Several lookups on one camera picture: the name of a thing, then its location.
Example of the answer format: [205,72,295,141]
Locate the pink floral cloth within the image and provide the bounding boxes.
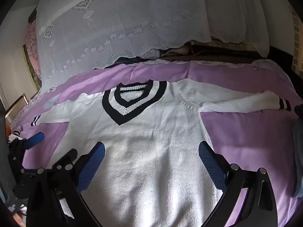
[25,20,42,81]

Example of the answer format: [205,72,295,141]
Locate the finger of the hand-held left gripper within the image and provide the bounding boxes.
[22,132,45,150]
[51,148,78,170]

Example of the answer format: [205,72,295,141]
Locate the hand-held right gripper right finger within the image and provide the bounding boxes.
[198,141,278,227]

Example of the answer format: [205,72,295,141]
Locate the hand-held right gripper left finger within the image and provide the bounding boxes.
[21,142,106,227]

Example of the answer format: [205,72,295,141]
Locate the grey blue cloth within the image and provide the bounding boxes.
[292,120,303,198]

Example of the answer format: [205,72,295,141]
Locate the white knit sweater black stripes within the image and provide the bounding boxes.
[31,80,292,227]

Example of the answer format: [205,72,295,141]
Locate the white lace cover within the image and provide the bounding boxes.
[35,0,270,88]

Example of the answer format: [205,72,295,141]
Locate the striped cloth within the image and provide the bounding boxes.
[11,126,23,142]

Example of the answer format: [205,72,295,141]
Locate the purple bed sheet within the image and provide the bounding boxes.
[7,60,303,227]

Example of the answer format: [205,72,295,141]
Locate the pile of brown clothes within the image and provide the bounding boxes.
[147,41,193,59]

